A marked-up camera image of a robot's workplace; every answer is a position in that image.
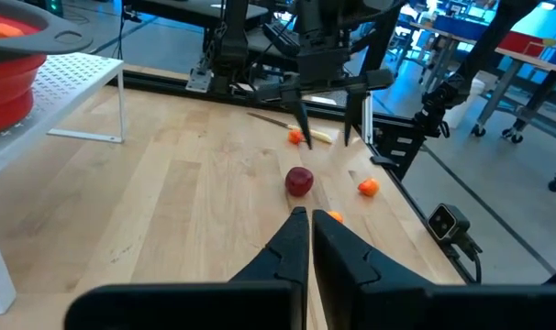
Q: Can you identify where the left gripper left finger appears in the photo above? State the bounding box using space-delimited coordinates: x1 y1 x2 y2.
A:
64 205 311 330

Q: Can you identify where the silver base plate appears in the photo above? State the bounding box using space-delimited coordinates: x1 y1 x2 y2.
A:
184 67 214 94

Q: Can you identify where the red bin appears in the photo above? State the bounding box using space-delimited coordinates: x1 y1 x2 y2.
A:
497 30 546 57

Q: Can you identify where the white perforated shelf riser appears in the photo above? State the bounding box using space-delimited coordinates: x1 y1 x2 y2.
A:
0 51 126 316

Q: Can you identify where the red collapsible bowl grey rim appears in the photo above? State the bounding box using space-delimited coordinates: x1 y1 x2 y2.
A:
0 0 95 138

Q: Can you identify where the grey wheeled table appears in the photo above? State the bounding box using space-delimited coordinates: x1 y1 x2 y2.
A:
410 17 556 193

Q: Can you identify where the knife with wooden handle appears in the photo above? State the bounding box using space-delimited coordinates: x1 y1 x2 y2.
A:
246 111 334 145

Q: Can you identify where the black keyboard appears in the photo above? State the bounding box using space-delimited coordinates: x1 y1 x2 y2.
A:
261 20 302 59

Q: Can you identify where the white upright bracket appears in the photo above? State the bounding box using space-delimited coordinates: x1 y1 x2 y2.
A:
361 91 374 146

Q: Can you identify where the small orange-red toy fruit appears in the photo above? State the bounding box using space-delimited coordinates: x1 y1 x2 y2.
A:
357 177 381 198

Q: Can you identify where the dark red toy pomegranate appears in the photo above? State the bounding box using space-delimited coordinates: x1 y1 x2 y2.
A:
284 166 315 199

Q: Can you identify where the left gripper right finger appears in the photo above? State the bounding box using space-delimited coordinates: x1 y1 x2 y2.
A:
311 209 556 330

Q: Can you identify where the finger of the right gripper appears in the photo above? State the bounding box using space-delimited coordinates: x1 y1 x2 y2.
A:
280 87 315 149
342 86 370 148

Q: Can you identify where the small grey depth camera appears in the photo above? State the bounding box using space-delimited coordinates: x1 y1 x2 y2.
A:
427 203 484 283

